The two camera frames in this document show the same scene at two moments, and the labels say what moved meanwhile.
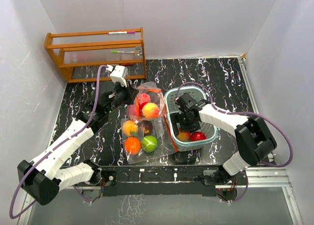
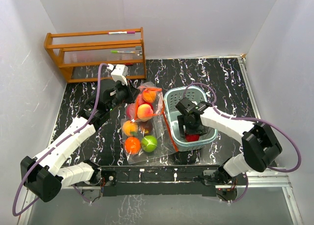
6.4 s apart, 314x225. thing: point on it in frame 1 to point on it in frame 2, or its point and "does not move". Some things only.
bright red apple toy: [133, 111] does not move
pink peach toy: [143, 98] does not move
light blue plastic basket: [170, 96] does not move
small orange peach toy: [184, 136] to [149, 96]
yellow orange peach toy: [150, 110] to [144, 113]
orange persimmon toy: [132, 145] does not move
